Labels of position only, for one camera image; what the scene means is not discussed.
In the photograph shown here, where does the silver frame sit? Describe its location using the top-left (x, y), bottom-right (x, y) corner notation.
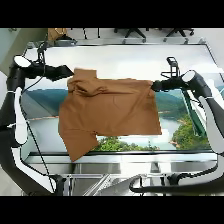
top-left (19, 39), bottom-right (224, 197)

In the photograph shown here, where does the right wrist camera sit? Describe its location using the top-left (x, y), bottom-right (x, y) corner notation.
top-left (160, 56), bottom-right (181, 80)

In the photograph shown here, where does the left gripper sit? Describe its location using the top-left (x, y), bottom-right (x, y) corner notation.
top-left (43, 64), bottom-right (75, 82)

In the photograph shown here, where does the black office chair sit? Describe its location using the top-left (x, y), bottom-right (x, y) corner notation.
top-left (162, 27), bottom-right (196, 43)
top-left (113, 27), bottom-right (148, 44)

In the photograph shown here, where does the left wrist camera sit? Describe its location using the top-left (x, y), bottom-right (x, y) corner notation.
top-left (35, 41), bottom-right (50, 65)

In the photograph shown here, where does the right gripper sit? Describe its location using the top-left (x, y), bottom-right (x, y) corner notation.
top-left (151, 79), bottom-right (170, 93)

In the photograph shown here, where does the brown T-shirt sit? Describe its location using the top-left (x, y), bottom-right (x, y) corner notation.
top-left (57, 67), bottom-right (163, 163)

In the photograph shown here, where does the black cable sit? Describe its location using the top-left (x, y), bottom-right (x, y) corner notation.
top-left (18, 75), bottom-right (56, 193)

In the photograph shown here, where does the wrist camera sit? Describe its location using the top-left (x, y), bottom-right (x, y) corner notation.
top-left (35, 41), bottom-right (50, 65)
top-left (160, 56), bottom-right (181, 80)

